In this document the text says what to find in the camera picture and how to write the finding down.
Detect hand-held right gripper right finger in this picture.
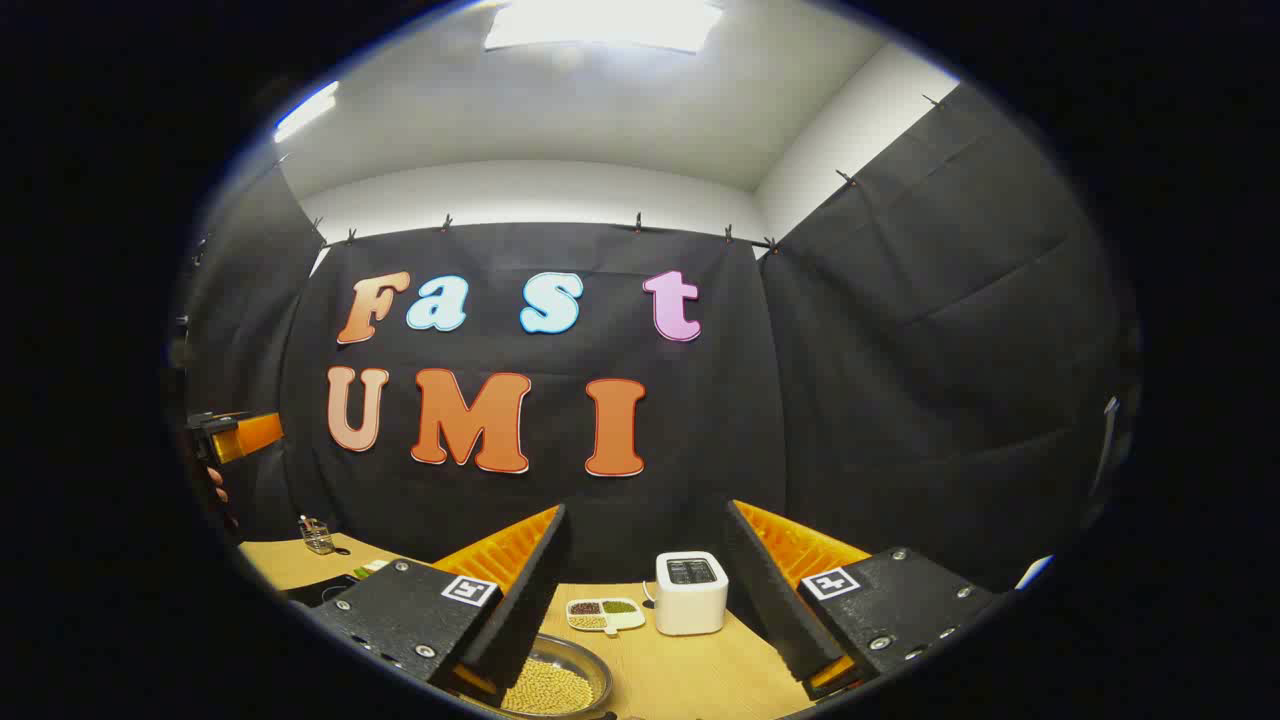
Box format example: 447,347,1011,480
722,498,1001,702

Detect white toaster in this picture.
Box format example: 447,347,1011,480
655,550,730,637

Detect steel pot with black handles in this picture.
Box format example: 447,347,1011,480
455,632,614,720

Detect black induction cooktop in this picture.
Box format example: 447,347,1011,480
284,574,363,610

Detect white divided dish of beans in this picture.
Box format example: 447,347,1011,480
566,597,647,636

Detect pile of soybeans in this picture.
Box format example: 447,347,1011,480
500,658,594,716

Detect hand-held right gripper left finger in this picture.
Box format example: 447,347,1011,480
310,503,572,698

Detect ceiling light panel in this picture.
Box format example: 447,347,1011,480
484,0,724,55
272,80,341,144

